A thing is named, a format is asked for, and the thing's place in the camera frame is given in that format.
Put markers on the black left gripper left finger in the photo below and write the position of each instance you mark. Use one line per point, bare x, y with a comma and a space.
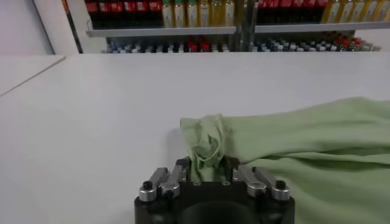
170, 179

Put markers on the white metal display shelf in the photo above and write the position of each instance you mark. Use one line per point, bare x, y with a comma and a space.
167, 31
304, 28

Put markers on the light green polo shirt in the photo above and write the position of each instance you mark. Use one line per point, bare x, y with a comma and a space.
304, 137

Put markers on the black diagonal frame pole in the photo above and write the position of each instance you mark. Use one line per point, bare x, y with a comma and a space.
73, 30

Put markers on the yellow drink bottle white cap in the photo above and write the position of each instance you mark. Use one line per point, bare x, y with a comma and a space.
228, 12
353, 11
341, 11
204, 13
180, 13
328, 11
378, 10
387, 9
168, 13
192, 13
366, 10
217, 12

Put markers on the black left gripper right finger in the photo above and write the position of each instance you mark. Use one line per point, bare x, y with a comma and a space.
253, 179

